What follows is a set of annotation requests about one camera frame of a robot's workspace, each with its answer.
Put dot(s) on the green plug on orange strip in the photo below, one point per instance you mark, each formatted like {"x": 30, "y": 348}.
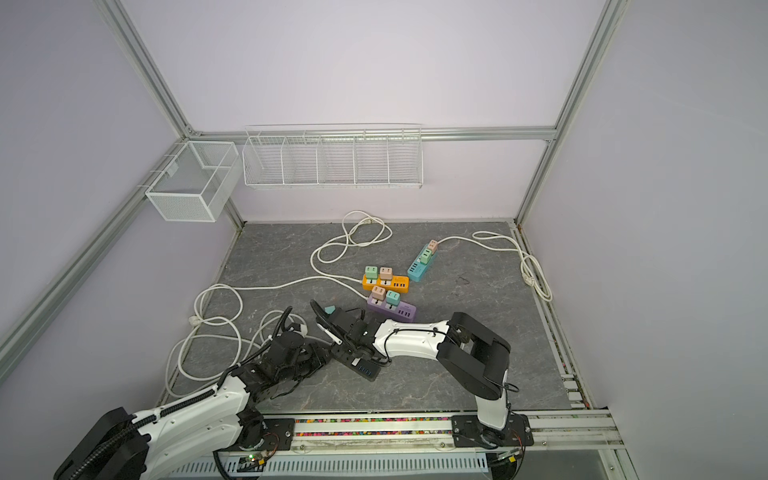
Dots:
{"x": 371, "y": 273}

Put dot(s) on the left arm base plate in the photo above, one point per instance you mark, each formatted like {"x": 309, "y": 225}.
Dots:
{"x": 270, "y": 434}

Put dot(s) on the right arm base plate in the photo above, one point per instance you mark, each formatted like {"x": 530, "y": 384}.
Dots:
{"x": 467, "y": 431}

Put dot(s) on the green plug on teal strip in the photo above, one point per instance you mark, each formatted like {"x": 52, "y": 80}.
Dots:
{"x": 426, "y": 256}

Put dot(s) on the pink plug on teal strip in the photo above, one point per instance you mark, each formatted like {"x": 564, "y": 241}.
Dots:
{"x": 432, "y": 245}

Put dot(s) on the pink plug on orange strip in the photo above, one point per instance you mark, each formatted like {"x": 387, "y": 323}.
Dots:
{"x": 386, "y": 273}

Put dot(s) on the purple power strip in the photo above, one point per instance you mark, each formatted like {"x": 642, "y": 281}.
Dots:
{"x": 403, "y": 312}

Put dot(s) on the white wire rack basket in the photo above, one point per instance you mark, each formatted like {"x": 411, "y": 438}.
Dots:
{"x": 333, "y": 156}

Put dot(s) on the teal plug on purple strip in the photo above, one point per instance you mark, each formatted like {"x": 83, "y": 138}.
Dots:
{"x": 392, "y": 298}

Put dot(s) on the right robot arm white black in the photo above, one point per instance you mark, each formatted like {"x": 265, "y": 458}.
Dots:
{"x": 476, "y": 357}

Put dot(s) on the black power strip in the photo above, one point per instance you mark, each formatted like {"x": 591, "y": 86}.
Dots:
{"x": 365, "y": 368}

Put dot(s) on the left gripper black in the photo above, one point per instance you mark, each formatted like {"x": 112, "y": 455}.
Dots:
{"x": 317, "y": 356}

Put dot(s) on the white mesh box basket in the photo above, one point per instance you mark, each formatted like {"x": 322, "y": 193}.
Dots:
{"x": 197, "y": 182}

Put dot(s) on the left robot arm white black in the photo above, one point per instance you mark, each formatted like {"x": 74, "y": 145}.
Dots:
{"x": 152, "y": 443}

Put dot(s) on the aluminium front rail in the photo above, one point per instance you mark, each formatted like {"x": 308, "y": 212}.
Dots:
{"x": 410, "y": 431}

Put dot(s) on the orange power strip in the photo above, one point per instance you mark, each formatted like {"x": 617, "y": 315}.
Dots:
{"x": 399, "y": 284}

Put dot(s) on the pink plug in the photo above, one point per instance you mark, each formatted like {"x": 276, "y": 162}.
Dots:
{"x": 386, "y": 273}
{"x": 432, "y": 245}
{"x": 378, "y": 293}

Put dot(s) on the teal power strip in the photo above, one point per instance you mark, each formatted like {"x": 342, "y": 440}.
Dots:
{"x": 417, "y": 271}

